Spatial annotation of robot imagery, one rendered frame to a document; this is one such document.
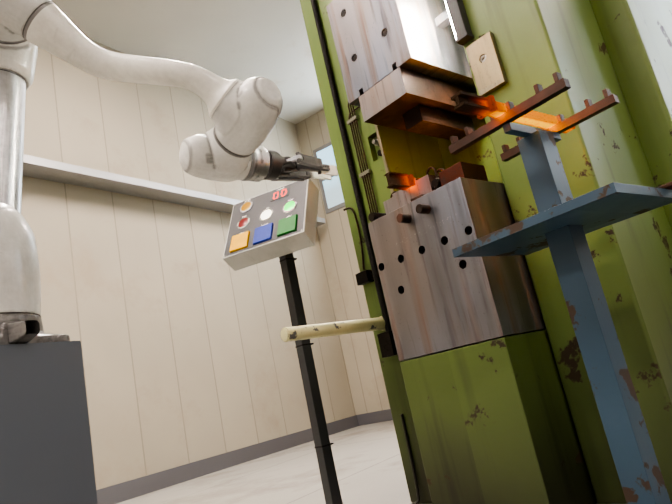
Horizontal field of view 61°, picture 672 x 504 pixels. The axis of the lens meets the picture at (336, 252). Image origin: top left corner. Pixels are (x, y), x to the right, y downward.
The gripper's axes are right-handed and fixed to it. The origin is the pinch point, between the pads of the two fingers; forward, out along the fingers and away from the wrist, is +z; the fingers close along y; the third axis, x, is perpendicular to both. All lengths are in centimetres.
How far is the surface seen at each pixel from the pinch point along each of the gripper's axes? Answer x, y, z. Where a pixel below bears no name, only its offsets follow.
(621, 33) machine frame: 35, 54, 93
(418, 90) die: 29, 7, 42
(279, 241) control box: -4.2, -46.2, 16.2
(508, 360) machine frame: -59, 21, 29
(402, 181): -0.3, 0.4, 31.2
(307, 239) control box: -5.8, -39.0, 22.7
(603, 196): -33, 65, 7
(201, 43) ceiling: 275, -294, 160
